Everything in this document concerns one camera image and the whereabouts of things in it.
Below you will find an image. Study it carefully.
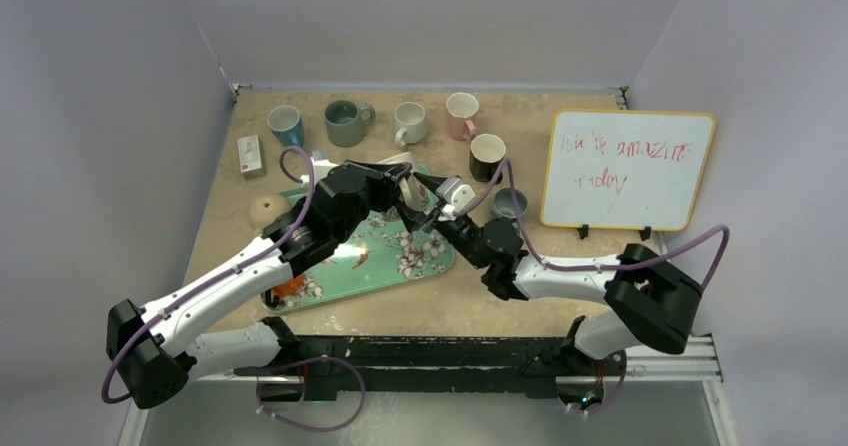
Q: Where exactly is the grey-blue speckled round mug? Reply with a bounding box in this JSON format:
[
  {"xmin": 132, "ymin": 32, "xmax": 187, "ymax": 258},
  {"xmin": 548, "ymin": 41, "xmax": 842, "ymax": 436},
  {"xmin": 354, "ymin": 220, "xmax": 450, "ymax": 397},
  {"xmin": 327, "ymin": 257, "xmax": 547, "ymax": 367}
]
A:
[{"xmin": 489, "ymin": 188, "xmax": 529, "ymax": 221}]

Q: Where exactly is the white speckled round mug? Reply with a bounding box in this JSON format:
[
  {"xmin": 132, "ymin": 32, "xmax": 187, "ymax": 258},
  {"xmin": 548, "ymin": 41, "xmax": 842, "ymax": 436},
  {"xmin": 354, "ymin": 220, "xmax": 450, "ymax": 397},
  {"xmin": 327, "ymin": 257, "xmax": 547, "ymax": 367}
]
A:
[{"xmin": 394, "ymin": 102, "xmax": 429, "ymax": 148}]

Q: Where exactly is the black mug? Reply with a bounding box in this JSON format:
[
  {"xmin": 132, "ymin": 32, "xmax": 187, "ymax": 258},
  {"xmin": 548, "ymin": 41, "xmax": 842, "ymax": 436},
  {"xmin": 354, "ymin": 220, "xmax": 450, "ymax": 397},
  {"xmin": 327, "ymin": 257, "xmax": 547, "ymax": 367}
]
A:
[{"xmin": 469, "ymin": 133, "xmax": 506, "ymax": 182}]

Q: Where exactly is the grey flat-bottom mug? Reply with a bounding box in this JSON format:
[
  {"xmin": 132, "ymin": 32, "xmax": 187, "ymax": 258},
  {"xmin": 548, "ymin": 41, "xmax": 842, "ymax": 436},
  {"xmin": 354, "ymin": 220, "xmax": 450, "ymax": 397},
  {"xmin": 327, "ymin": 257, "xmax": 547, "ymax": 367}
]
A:
[{"xmin": 324, "ymin": 99, "xmax": 376, "ymax": 148}]

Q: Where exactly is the pink faceted mug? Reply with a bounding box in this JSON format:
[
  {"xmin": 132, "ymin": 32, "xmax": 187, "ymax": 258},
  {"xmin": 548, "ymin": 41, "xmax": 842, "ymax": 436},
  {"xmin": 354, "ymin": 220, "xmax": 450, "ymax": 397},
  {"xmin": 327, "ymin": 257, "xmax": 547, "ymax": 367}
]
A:
[{"xmin": 445, "ymin": 92, "xmax": 480, "ymax": 141}]

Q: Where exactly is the blue textured mug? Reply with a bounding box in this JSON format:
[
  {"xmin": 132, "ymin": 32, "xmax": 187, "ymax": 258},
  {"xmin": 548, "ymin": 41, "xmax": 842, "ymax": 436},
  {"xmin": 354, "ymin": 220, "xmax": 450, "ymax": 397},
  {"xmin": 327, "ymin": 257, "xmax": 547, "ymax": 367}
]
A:
[{"xmin": 267, "ymin": 105, "xmax": 305, "ymax": 147}]

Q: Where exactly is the orange mug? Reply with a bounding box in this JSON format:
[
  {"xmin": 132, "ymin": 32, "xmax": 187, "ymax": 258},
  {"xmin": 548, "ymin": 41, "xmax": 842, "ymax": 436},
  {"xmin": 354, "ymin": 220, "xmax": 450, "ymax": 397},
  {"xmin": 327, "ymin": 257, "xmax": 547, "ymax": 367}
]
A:
[{"xmin": 272, "ymin": 275, "xmax": 305, "ymax": 298}]

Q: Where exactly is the cream mug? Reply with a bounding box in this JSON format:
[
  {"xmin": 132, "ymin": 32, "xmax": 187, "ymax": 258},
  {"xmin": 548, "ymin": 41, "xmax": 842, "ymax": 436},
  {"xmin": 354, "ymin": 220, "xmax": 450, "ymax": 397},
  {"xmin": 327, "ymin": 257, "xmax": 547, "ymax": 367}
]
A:
[{"xmin": 379, "ymin": 152, "xmax": 429, "ymax": 211}]

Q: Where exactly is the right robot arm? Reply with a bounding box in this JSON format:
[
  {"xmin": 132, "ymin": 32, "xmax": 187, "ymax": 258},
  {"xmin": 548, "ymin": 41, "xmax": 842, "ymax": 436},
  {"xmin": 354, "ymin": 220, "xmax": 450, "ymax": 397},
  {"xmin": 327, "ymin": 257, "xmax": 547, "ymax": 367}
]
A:
[{"xmin": 395, "ymin": 173, "xmax": 703, "ymax": 373}]

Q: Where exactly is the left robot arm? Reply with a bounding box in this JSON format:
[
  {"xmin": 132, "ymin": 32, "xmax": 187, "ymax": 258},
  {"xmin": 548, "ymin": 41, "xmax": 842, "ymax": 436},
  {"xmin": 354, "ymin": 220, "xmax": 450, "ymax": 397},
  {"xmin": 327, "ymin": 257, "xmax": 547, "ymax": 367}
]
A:
[{"xmin": 101, "ymin": 161, "xmax": 413, "ymax": 409}]

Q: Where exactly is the beige round mug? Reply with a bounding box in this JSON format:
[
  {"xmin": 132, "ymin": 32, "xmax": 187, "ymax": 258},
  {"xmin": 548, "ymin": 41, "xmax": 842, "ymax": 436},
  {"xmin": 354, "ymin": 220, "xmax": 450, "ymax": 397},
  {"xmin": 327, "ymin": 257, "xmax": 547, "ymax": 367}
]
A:
[{"xmin": 248, "ymin": 194, "xmax": 291, "ymax": 230}]

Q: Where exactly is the green floral tray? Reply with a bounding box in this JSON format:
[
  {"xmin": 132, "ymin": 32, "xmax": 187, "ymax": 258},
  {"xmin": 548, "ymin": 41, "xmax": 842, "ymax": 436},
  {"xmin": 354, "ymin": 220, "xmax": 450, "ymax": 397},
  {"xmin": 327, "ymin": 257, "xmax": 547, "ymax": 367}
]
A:
[{"xmin": 260, "ymin": 212, "xmax": 455, "ymax": 313}]

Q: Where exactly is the small white red box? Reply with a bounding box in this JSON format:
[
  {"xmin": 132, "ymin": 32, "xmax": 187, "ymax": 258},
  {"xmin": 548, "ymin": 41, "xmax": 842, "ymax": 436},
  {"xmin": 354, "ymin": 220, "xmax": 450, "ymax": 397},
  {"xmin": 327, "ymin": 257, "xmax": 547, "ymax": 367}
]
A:
[{"xmin": 237, "ymin": 135, "xmax": 266, "ymax": 180}]

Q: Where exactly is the yellow framed whiteboard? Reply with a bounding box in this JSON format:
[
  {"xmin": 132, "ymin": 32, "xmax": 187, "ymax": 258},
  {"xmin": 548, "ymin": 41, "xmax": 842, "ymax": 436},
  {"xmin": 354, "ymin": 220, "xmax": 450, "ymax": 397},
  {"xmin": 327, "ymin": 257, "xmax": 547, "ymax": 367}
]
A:
[{"xmin": 540, "ymin": 109, "xmax": 717, "ymax": 232}]

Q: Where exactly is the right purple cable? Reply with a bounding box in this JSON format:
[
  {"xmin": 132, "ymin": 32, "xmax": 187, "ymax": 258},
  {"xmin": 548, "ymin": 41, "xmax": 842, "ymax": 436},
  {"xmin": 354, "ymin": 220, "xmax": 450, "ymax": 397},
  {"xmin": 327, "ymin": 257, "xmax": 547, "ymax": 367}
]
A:
[{"xmin": 457, "ymin": 158, "xmax": 731, "ymax": 418}]

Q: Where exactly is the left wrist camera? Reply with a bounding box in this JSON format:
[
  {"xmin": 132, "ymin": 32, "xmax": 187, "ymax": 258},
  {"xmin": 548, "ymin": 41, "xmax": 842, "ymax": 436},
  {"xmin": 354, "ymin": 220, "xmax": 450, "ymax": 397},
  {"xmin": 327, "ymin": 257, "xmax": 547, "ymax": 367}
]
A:
[{"xmin": 300, "ymin": 159, "xmax": 338, "ymax": 187}]

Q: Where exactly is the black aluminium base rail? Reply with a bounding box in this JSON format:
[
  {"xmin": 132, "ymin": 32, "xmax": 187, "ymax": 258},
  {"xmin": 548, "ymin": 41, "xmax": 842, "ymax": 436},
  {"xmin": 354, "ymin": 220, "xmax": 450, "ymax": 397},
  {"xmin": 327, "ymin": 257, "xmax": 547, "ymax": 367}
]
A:
[{"xmin": 135, "ymin": 333, "xmax": 723, "ymax": 405}]

